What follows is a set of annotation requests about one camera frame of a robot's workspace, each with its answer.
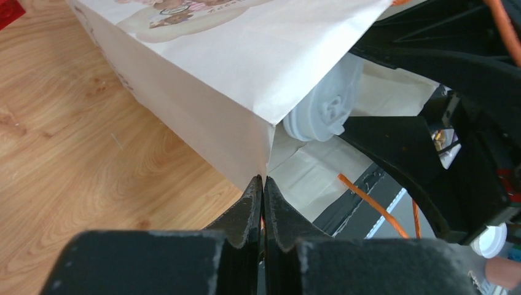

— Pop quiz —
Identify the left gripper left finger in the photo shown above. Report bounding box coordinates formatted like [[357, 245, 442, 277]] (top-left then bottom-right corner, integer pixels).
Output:
[[41, 176, 263, 294]]

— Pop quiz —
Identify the white paper bakery bag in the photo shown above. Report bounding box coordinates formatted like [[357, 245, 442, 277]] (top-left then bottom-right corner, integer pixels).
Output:
[[69, 1, 465, 222]]

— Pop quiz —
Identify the red toy block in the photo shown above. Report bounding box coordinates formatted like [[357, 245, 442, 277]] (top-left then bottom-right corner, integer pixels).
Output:
[[0, 0, 26, 30]]

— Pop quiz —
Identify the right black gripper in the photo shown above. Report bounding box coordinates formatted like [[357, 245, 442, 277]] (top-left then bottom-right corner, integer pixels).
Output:
[[340, 86, 520, 245]]

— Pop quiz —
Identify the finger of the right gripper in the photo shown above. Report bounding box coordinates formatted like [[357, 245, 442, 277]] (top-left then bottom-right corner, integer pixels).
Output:
[[351, 1, 520, 135]]

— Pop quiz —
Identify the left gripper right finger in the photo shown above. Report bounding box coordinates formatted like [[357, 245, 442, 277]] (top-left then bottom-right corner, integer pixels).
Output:
[[262, 178, 477, 294]]

